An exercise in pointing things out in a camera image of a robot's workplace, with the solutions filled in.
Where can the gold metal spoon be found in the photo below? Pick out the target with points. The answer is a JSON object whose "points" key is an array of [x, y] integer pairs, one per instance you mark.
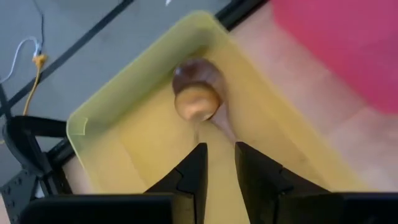
{"points": [[196, 102]]}

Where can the dark wooden spoon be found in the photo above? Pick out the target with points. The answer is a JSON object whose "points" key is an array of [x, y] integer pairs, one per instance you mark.
{"points": [[199, 71]]}

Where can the yellow plastic bin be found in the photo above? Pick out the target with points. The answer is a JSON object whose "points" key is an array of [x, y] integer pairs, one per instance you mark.
{"points": [[140, 149]]}

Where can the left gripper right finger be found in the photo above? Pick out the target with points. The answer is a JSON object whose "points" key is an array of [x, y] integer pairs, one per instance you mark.
{"points": [[261, 180]]}

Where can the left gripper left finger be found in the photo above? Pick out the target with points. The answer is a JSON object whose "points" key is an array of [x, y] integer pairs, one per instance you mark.
{"points": [[192, 174]]}

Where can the pink plastic bin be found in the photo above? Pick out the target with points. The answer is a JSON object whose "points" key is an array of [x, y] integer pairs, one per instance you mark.
{"points": [[342, 46]]}

